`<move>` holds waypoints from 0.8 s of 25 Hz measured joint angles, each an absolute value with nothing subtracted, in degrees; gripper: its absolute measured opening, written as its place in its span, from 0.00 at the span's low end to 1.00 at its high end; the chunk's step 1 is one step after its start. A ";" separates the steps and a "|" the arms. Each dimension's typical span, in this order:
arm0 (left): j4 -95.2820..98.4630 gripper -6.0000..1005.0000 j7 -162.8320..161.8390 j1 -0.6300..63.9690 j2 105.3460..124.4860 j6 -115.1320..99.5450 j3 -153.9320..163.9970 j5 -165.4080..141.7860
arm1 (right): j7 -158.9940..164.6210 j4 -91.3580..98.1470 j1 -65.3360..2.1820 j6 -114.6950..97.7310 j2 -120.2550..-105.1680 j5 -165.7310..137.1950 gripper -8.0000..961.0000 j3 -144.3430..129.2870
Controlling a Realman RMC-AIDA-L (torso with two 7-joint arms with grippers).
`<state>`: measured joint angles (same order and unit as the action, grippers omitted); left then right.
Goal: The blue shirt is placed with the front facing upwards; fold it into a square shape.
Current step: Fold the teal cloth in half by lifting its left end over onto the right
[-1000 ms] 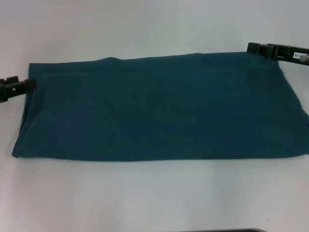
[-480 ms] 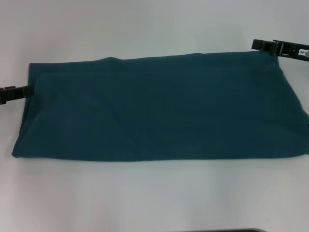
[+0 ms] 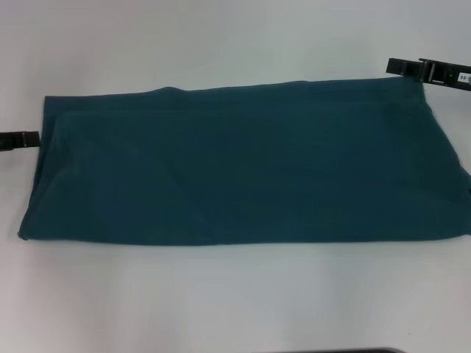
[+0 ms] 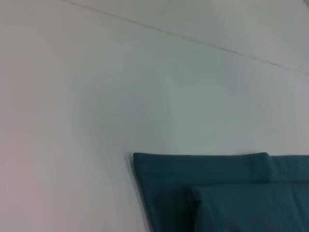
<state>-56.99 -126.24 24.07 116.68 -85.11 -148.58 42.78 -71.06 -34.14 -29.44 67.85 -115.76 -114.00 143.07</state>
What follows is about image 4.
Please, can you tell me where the teal T-shirt with FREE print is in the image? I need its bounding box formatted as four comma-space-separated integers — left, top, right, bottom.
132, 152, 309, 232

